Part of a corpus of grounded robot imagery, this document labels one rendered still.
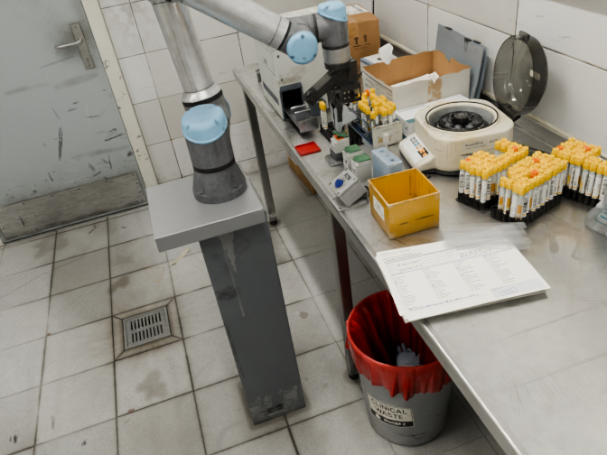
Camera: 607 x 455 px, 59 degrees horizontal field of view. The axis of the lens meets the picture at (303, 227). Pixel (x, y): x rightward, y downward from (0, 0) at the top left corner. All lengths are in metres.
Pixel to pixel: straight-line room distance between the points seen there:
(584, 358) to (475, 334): 0.19
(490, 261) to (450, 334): 0.22
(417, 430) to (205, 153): 1.10
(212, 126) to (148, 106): 1.89
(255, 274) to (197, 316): 0.97
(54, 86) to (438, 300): 2.49
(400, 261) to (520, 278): 0.25
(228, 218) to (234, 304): 0.35
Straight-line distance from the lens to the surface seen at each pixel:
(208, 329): 2.46
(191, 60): 1.51
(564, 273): 1.26
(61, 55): 3.14
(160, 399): 2.27
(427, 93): 1.84
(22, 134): 3.30
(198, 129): 1.41
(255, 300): 1.66
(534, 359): 1.08
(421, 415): 1.82
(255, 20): 1.35
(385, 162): 1.44
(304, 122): 1.83
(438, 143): 1.52
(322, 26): 1.50
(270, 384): 1.94
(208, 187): 1.47
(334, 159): 1.65
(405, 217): 1.30
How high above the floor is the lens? 1.67
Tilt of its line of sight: 35 degrees down
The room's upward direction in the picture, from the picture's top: 9 degrees counter-clockwise
